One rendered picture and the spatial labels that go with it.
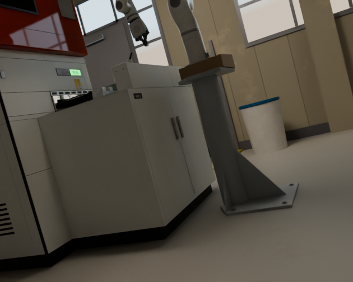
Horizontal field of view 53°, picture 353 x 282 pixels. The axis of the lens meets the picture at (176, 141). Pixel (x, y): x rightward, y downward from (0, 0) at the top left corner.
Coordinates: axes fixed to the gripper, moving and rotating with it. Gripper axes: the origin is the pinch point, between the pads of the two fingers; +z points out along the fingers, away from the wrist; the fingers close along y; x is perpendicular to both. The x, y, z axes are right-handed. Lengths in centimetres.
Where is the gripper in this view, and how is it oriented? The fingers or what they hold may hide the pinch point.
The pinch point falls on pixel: (145, 43)
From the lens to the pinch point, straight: 231.5
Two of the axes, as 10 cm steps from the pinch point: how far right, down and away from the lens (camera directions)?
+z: 4.4, 9.0, -0.3
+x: 3.8, -1.5, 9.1
